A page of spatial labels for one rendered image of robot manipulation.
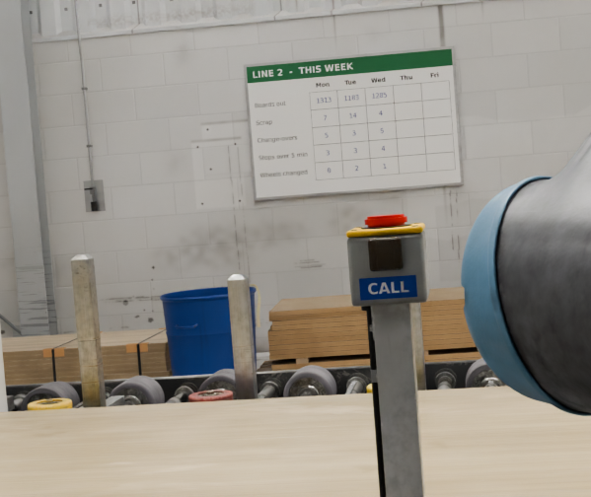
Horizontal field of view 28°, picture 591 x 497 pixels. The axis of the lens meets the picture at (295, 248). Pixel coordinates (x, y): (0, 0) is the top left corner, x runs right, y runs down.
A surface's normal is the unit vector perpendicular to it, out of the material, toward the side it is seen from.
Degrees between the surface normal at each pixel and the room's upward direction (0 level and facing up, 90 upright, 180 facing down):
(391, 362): 90
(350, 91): 90
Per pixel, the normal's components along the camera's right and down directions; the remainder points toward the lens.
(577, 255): -0.83, -0.32
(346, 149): -0.11, 0.06
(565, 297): -0.88, 0.03
